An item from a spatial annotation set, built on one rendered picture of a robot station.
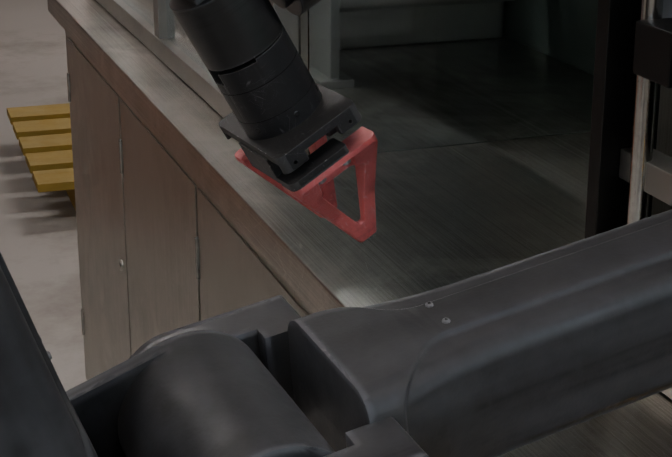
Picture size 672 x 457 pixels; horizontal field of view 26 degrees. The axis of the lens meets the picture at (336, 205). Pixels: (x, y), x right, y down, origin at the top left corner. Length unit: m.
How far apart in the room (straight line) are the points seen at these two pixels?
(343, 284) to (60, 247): 2.83
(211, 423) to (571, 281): 0.14
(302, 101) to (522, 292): 0.46
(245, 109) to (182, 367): 0.47
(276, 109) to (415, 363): 0.48
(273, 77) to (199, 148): 0.79
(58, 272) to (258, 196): 2.40
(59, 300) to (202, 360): 3.23
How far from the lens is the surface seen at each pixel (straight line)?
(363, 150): 0.95
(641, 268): 0.53
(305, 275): 1.35
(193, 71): 1.97
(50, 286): 3.82
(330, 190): 1.04
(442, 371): 0.49
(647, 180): 1.12
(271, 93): 0.94
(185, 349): 0.50
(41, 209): 4.42
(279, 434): 0.46
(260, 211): 1.49
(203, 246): 1.85
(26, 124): 4.88
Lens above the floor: 1.37
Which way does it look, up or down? 18 degrees down
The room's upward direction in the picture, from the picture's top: straight up
